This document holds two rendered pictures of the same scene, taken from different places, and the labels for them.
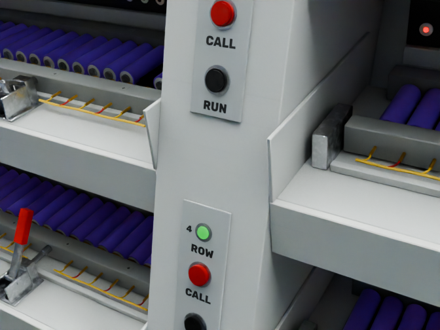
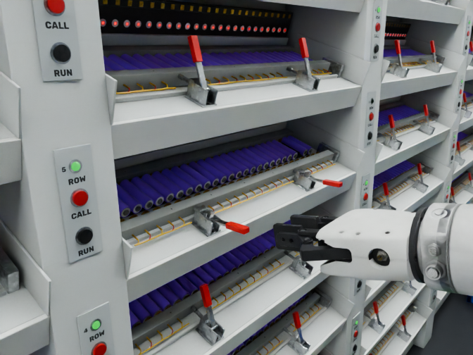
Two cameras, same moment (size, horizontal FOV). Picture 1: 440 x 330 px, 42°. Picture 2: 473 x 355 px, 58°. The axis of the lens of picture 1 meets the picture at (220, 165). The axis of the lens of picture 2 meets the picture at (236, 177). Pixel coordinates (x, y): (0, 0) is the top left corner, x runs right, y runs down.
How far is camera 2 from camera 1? 1.11 m
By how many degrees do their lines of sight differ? 74
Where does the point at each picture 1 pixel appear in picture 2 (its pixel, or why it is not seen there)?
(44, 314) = (317, 266)
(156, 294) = not seen: hidden behind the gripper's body
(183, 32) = (362, 125)
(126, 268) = not seen: hidden behind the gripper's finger
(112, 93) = (319, 159)
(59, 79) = (303, 164)
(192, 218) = (364, 180)
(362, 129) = not seen: hidden behind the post
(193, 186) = (363, 170)
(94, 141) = (335, 176)
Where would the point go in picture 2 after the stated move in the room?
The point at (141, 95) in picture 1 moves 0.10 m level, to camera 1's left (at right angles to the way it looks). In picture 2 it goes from (326, 155) to (326, 167)
